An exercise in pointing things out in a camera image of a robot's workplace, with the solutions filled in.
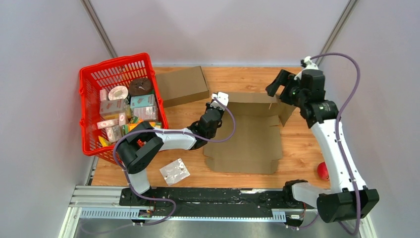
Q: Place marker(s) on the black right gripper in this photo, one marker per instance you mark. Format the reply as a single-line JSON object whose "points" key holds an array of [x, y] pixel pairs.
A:
{"points": [[284, 78]]}

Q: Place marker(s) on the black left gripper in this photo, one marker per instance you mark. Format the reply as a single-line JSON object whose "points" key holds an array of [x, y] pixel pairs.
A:
{"points": [[221, 111]]}

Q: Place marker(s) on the brown cardboard box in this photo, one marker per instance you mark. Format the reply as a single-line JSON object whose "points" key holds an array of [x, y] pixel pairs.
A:
{"points": [[182, 86]]}

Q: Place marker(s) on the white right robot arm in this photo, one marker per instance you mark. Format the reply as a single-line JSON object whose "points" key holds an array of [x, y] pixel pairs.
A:
{"points": [[348, 198]]}

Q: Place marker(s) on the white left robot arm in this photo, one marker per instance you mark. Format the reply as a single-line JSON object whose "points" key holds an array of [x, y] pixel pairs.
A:
{"points": [[134, 151]]}

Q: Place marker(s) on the teal snack box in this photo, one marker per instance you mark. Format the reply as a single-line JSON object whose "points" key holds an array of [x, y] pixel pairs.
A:
{"points": [[142, 101]]}

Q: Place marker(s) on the orange snack box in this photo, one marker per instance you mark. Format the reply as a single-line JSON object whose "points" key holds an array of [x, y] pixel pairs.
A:
{"points": [[131, 125]]}

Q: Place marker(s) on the clear plastic bag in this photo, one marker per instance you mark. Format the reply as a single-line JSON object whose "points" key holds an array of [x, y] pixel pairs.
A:
{"points": [[174, 172]]}

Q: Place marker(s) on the brown round cake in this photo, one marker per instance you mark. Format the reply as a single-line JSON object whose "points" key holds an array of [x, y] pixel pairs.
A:
{"points": [[139, 87]]}

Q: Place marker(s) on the red apple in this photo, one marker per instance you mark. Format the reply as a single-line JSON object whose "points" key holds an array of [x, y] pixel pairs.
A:
{"points": [[322, 171]]}

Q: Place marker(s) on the pink white carton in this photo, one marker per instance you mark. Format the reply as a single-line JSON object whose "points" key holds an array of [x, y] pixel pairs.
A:
{"points": [[112, 109]]}

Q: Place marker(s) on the pink white tape roll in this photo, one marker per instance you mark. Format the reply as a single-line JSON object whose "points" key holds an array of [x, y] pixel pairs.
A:
{"points": [[118, 92]]}

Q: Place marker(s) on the red plastic basket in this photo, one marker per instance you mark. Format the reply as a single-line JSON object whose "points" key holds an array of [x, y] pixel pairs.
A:
{"points": [[106, 75]]}

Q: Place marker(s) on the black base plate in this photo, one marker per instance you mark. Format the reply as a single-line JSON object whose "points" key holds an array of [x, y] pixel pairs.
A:
{"points": [[213, 202]]}

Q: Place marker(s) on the aluminium front rail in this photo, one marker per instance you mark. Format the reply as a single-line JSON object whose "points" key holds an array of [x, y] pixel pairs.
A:
{"points": [[103, 202]]}

